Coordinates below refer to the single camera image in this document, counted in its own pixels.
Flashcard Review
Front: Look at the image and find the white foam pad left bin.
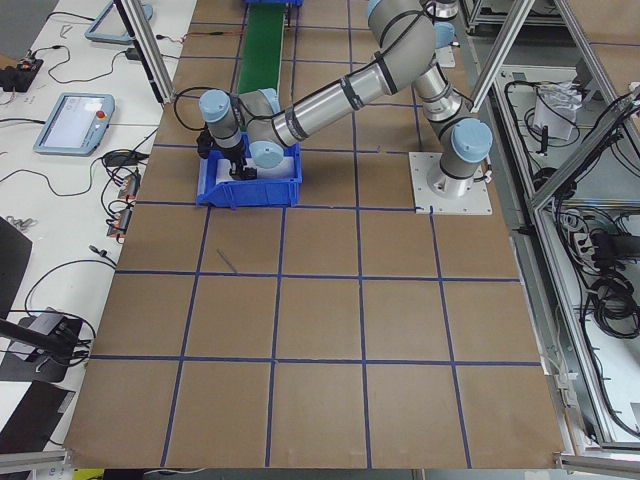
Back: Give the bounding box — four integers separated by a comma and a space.
215, 156, 296, 183

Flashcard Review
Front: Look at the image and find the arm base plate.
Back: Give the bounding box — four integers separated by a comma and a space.
409, 152, 493, 216

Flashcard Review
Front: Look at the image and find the far teach pendant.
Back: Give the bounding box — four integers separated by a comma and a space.
84, 3, 132, 45

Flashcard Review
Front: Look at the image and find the blue bin left side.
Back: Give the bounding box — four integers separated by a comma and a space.
196, 144, 303, 209

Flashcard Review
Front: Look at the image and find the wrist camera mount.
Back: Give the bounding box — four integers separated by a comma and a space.
196, 127, 215, 159

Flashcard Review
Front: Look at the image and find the green conveyor belt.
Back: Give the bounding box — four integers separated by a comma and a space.
237, 2, 286, 93

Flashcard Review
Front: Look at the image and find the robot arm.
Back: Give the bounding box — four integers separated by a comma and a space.
198, 1, 493, 199

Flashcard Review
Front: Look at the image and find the teach pendant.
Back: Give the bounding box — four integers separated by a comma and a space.
84, 3, 132, 45
33, 92, 115, 157

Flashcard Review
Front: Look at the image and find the aluminium frame post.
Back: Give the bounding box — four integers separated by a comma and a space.
114, 0, 175, 105

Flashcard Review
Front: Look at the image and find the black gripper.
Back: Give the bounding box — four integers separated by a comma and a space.
226, 145, 257, 180

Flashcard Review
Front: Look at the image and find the near teach pendant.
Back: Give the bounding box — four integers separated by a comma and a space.
33, 92, 115, 157

